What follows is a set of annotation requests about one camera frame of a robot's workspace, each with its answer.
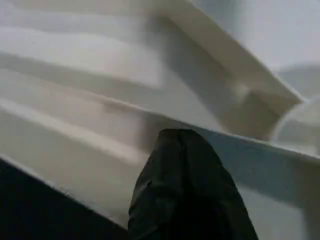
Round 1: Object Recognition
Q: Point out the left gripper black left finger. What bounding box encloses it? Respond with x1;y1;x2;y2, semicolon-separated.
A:
127;128;186;240

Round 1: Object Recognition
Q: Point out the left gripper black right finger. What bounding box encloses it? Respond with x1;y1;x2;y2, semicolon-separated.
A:
179;128;260;240

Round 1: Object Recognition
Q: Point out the white plastic table top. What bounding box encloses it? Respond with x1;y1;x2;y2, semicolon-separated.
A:
0;0;320;240

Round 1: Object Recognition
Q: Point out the black work mat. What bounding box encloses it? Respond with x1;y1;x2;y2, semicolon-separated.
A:
0;157;131;240

